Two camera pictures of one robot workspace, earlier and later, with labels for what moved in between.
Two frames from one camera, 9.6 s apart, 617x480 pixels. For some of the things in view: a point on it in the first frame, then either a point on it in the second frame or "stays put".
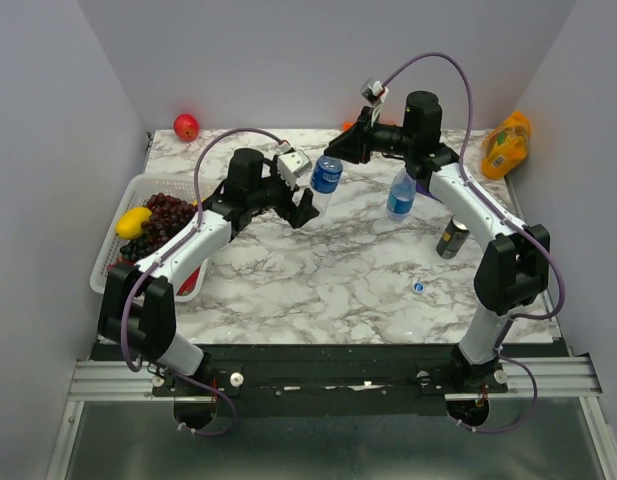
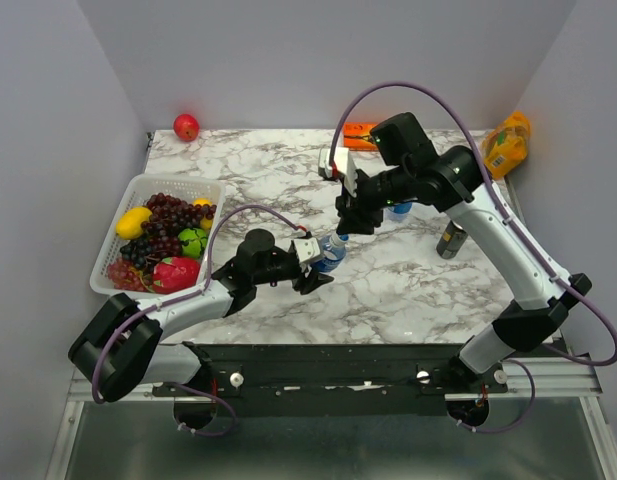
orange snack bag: [506, 147] stays put
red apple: [186, 127] stays put
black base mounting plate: [328, 379] stays put
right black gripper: [354, 145] → [351, 222]
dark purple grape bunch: [169, 214] stays put
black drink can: [452, 238] stays put
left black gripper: [296, 215] → [314, 280]
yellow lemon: [129, 225] stays put
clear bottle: [325, 180] → [332, 252]
